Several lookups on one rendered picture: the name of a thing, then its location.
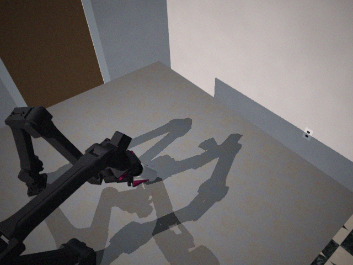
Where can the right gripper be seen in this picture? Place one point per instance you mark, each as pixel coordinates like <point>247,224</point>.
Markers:
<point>127,165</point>

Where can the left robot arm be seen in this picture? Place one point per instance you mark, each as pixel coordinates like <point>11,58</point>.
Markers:
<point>39,124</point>

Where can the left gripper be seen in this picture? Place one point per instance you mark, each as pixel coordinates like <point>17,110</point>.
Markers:
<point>138,182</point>

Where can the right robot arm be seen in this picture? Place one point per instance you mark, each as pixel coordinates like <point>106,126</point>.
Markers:
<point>18,226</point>

